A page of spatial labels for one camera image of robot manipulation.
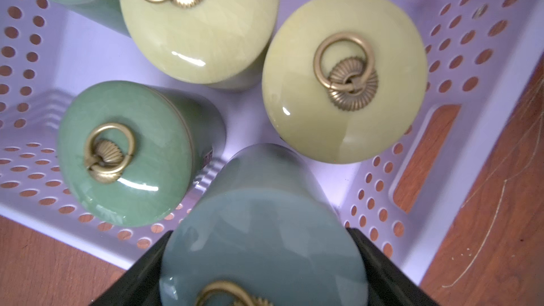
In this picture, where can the lavender plastic basket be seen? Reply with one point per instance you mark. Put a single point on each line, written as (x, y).
(481, 54)

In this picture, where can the yellow-green tea canister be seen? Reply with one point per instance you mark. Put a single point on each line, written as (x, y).
(344, 79)
(218, 43)

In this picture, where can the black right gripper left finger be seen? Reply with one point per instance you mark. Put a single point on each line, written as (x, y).
(140, 285)

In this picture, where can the light blue tea canister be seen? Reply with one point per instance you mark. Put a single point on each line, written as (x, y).
(266, 225)

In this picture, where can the yellow-green middle tea canister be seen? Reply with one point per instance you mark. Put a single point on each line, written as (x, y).
(218, 43)

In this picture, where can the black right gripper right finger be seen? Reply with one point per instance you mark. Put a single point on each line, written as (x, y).
(387, 284)

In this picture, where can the yellow-green right tea canister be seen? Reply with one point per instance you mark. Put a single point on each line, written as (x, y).
(344, 79)

